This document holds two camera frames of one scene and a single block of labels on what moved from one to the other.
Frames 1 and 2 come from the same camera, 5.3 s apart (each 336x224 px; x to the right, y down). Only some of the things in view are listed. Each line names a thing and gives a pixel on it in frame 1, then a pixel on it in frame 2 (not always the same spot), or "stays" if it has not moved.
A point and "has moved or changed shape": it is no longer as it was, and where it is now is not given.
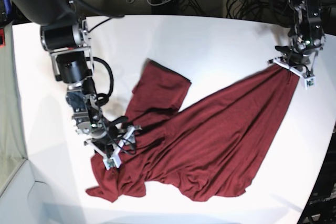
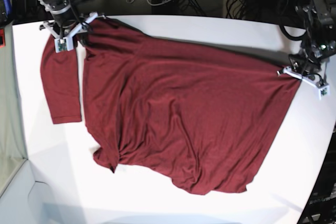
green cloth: [12, 147] stays
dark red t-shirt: [211, 148] has moved or changed shape
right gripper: [298, 59] → [307, 67]
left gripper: [111, 143] → [65, 21]
